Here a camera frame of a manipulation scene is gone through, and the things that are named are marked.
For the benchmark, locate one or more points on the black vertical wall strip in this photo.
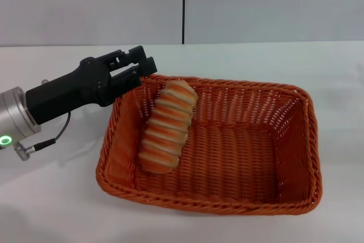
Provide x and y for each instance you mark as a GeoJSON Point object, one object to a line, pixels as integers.
{"type": "Point", "coordinates": [184, 6]}

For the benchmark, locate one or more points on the orange woven rectangular basket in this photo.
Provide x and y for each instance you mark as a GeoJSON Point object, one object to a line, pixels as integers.
{"type": "Point", "coordinates": [227, 157]}

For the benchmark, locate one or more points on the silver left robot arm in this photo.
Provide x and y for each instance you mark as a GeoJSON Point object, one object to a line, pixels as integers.
{"type": "Point", "coordinates": [14, 112]}

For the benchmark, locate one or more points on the striped orange white bread loaf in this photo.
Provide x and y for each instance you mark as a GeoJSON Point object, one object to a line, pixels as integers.
{"type": "Point", "coordinates": [167, 129]}

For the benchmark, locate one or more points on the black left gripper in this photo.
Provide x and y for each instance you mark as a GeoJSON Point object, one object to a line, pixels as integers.
{"type": "Point", "coordinates": [74, 89]}

